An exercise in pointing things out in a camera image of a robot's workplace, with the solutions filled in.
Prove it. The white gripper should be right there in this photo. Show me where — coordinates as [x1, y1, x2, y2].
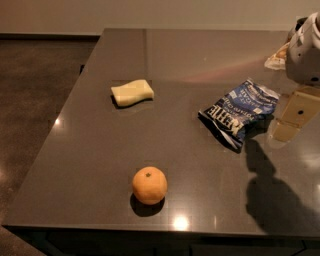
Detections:
[264, 12, 320, 142]

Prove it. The orange fruit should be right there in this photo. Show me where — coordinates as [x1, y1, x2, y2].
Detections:
[132, 166, 168, 205]

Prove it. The blue chip bag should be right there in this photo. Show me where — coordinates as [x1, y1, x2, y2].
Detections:
[198, 79, 279, 152]

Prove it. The yellow sponge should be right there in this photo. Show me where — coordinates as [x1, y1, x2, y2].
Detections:
[111, 79, 154, 107]

